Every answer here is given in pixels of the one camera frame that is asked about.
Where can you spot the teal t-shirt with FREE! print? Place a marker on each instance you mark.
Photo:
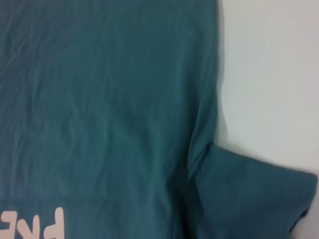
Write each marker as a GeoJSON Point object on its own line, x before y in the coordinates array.
{"type": "Point", "coordinates": [112, 112]}

